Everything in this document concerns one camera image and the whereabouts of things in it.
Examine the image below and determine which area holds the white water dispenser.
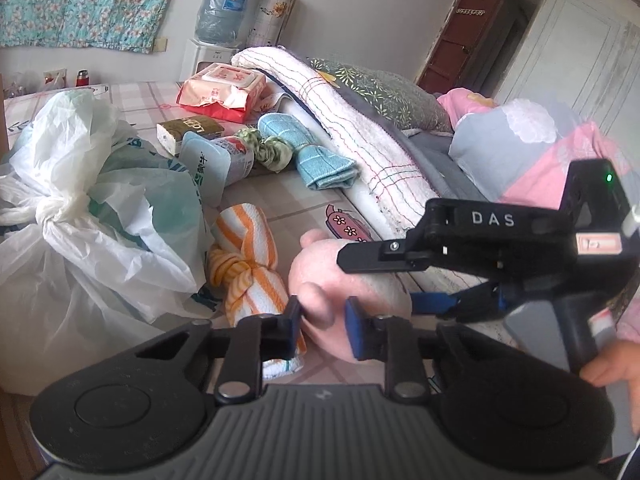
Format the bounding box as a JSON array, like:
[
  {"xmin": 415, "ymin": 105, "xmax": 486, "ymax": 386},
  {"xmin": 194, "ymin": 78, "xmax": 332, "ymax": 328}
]
[{"xmin": 178, "ymin": 38, "xmax": 240, "ymax": 81}]

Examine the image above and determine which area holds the pink patchwork bedding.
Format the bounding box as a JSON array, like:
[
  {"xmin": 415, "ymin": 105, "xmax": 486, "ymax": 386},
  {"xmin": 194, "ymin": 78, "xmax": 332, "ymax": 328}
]
[{"xmin": 436, "ymin": 86, "xmax": 640, "ymax": 346}]

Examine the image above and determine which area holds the red wet wipes pack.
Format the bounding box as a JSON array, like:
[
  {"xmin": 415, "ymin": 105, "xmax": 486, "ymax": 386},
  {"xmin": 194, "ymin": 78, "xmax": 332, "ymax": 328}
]
[{"xmin": 176, "ymin": 63, "xmax": 267, "ymax": 124}]

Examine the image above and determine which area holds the dark red wooden door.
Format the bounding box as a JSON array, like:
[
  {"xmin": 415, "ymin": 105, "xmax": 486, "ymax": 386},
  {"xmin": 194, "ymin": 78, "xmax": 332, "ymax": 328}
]
[{"xmin": 418, "ymin": 0, "xmax": 504, "ymax": 93}]

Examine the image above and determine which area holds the orange striped towel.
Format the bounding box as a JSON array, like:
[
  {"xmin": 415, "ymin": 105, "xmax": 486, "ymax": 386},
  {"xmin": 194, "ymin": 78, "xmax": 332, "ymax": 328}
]
[{"xmin": 206, "ymin": 201, "xmax": 308, "ymax": 380}]

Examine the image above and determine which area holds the blue water jug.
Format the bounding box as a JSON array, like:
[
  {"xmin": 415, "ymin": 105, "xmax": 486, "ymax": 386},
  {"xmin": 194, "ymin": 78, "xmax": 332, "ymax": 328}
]
[{"xmin": 195, "ymin": 0, "xmax": 250, "ymax": 48}]

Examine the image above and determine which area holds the teal floral wall cloth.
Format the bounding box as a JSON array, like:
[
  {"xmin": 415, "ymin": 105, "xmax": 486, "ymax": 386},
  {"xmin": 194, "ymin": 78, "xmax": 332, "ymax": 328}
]
[{"xmin": 1, "ymin": 0, "xmax": 170, "ymax": 54}]

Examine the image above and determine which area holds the white plastic bag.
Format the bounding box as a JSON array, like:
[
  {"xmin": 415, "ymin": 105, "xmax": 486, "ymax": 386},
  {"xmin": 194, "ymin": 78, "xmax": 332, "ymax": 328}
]
[{"xmin": 1, "ymin": 90, "xmax": 212, "ymax": 396}]

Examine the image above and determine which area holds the rolled floral mat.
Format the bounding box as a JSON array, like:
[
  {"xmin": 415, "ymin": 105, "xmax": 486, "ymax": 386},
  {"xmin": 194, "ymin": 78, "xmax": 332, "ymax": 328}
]
[{"xmin": 245, "ymin": 0, "xmax": 297, "ymax": 48}]

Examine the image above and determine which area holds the person right hand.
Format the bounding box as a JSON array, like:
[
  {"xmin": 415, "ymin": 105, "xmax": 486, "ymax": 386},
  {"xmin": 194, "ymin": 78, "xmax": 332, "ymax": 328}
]
[{"xmin": 579, "ymin": 340, "xmax": 640, "ymax": 434}]

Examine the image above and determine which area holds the light blue towel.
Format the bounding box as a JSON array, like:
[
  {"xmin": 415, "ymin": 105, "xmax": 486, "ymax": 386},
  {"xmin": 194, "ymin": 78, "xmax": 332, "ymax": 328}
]
[{"xmin": 257, "ymin": 113, "xmax": 359, "ymax": 191}]

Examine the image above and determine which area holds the grey star blanket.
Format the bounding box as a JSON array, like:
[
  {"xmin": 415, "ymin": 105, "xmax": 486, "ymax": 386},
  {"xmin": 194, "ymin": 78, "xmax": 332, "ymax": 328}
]
[{"xmin": 293, "ymin": 56, "xmax": 485, "ymax": 200}]

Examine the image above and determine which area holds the red thermos bottle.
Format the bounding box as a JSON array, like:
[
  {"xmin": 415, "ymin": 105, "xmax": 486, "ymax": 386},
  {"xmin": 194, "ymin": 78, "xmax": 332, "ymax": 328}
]
[{"xmin": 76, "ymin": 70, "xmax": 90, "ymax": 87}]

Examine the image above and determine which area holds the pink round plush toy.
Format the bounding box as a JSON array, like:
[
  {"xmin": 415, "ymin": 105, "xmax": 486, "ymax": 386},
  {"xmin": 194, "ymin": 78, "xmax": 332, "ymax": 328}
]
[{"xmin": 288, "ymin": 230, "xmax": 412, "ymax": 363}]

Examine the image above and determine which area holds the gold tissue pack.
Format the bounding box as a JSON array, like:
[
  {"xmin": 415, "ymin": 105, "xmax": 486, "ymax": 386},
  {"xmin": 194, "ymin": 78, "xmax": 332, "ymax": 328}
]
[{"xmin": 156, "ymin": 115, "xmax": 224, "ymax": 156}]

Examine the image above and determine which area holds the clear plastic bag clutter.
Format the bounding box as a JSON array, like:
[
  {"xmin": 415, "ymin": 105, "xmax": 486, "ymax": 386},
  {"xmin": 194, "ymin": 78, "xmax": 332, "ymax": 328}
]
[{"xmin": 2, "ymin": 68, "xmax": 67, "ymax": 99}]

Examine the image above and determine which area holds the white checked quilt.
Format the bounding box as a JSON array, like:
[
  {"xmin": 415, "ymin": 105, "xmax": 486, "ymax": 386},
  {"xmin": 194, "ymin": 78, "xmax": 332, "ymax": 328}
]
[{"xmin": 230, "ymin": 45, "xmax": 501, "ymax": 311}]

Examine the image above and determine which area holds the green leaf pattern pillow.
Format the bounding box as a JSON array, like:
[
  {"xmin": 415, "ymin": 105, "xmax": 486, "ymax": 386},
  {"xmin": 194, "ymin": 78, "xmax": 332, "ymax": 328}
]
[{"xmin": 308, "ymin": 58, "xmax": 454, "ymax": 134}]

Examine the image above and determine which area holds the green floral scrunchie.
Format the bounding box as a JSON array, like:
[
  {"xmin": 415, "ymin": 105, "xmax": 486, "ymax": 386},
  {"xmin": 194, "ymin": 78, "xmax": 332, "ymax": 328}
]
[{"xmin": 235, "ymin": 127, "xmax": 294, "ymax": 174}]

